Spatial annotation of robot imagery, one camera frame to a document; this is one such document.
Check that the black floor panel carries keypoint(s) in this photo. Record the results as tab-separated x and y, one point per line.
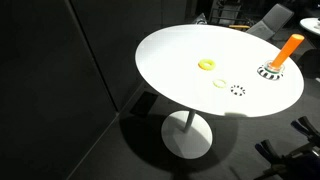
144	104

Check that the grey chair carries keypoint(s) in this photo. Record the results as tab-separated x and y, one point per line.
273	18

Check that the white table pedestal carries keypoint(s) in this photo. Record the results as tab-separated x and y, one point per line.
186	140

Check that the dark metal rack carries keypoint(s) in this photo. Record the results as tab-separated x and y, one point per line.
226	11

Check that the dark spring clamp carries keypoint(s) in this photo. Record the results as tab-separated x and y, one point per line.
305	128
268	150

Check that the white round side table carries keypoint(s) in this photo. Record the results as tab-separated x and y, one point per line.
310	25

